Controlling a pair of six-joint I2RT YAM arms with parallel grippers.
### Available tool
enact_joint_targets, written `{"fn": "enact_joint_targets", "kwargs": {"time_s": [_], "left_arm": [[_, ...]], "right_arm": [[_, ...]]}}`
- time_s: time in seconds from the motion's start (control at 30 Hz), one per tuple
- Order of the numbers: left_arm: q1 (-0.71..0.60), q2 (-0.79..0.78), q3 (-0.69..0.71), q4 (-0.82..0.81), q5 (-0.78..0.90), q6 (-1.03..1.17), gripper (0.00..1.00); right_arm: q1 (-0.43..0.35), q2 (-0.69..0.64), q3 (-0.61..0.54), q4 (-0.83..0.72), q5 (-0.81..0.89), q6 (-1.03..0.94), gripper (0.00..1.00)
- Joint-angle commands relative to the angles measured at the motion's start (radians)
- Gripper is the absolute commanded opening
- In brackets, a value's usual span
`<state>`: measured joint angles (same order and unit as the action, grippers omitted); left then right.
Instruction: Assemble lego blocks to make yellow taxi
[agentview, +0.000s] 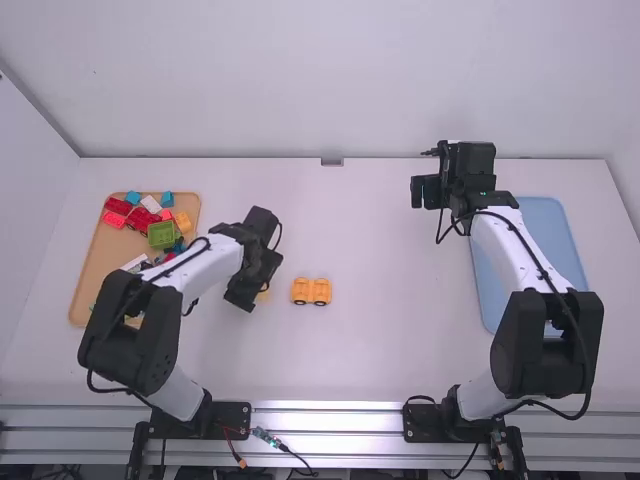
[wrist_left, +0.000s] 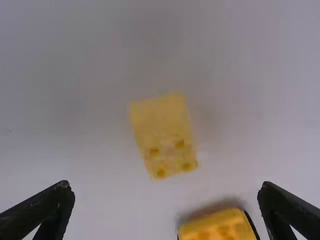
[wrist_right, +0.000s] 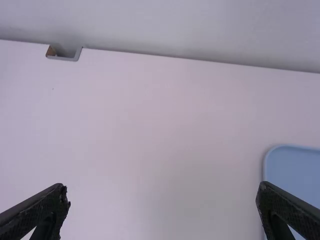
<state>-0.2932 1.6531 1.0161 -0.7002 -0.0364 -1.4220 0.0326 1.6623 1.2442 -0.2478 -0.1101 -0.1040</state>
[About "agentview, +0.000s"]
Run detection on yellow toy car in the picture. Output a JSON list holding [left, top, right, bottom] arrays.
[[290, 276, 335, 307]]

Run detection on green toy brick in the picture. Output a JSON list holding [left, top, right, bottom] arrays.
[[147, 222, 182, 250]]

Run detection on silver rails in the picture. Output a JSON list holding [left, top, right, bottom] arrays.
[[0, 399, 640, 474]]

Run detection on pile of toy bricks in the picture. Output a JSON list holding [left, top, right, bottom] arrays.
[[119, 238, 191, 275]]

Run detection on tan tray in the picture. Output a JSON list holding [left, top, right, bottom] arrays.
[[67, 189, 202, 329]]

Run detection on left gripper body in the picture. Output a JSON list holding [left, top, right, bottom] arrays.
[[223, 247, 285, 315]]

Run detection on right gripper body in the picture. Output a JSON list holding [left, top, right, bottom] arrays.
[[410, 172, 454, 211]]

